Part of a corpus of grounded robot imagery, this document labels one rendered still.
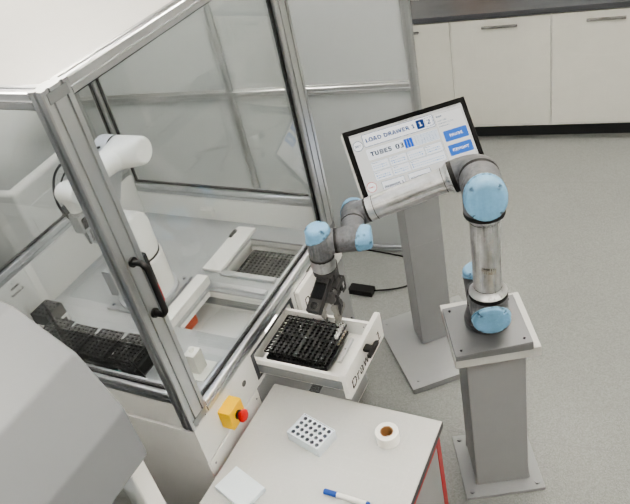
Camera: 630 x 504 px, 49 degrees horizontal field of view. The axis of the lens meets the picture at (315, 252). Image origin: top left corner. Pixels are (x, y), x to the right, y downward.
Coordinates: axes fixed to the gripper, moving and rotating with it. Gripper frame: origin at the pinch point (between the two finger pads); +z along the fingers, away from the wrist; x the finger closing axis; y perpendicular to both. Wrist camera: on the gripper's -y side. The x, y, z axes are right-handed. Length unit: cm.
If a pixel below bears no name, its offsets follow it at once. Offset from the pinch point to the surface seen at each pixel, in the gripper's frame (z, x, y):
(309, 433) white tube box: 18.2, -2.9, -29.8
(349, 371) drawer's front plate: 5.7, -11.0, -13.4
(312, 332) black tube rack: 8.2, 8.7, 1.2
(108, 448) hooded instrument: -49, -2, -89
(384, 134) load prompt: -18, 13, 88
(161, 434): 11, 36, -49
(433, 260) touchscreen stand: 46, -2, 91
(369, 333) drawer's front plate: 5.6, -11.0, 3.3
